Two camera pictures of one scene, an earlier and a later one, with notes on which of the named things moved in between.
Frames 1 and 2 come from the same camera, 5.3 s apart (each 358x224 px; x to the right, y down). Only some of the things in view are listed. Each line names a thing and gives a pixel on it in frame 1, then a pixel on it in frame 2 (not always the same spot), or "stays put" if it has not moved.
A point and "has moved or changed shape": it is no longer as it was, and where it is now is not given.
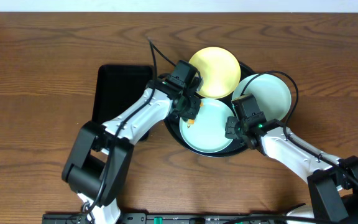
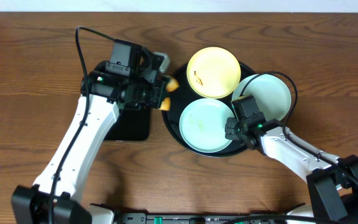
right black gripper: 232,129 stays put
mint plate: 271,94 stays put
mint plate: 207,133 stays put
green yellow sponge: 192,121 has moved or changed shape
